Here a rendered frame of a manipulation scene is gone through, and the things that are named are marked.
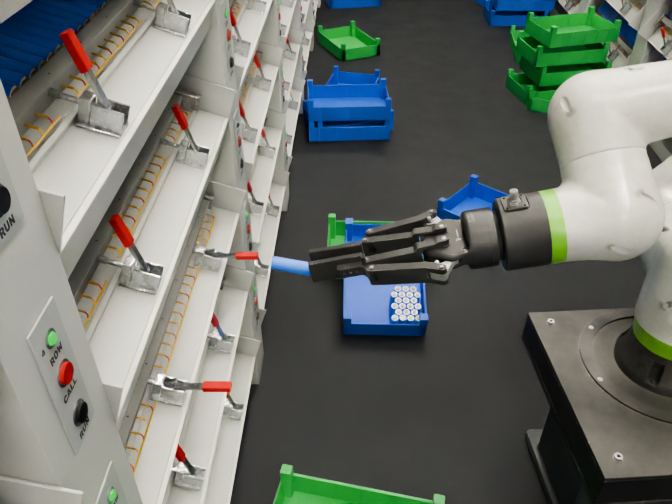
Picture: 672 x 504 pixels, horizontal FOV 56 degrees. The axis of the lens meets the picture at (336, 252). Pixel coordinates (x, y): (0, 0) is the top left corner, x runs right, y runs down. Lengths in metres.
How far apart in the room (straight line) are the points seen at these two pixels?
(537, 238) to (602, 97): 0.18
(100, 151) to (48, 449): 0.25
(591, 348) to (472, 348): 0.49
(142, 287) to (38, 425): 0.28
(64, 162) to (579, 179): 0.56
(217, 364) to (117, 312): 0.47
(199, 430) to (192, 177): 0.40
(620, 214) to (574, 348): 0.39
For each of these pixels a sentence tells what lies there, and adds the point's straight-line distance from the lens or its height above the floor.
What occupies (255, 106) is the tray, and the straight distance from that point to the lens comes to 1.54.
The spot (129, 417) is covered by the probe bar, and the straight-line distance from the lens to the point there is 0.80.
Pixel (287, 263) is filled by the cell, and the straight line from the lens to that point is 0.82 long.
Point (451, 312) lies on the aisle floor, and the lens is 1.65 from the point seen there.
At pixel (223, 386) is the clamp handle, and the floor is 0.50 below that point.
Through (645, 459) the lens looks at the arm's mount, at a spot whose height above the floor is 0.35.
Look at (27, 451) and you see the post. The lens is 0.49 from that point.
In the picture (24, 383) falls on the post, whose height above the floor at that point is 0.80.
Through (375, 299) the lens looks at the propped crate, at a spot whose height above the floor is 0.03.
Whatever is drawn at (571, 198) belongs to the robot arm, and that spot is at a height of 0.70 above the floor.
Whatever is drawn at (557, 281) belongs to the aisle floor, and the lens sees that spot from 1.82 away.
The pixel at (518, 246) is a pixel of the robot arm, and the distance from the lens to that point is 0.78.
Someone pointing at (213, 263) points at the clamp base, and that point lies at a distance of 1.02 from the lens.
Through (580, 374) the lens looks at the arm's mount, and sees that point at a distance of 1.09.
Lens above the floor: 1.11
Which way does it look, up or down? 37 degrees down
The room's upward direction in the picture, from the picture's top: straight up
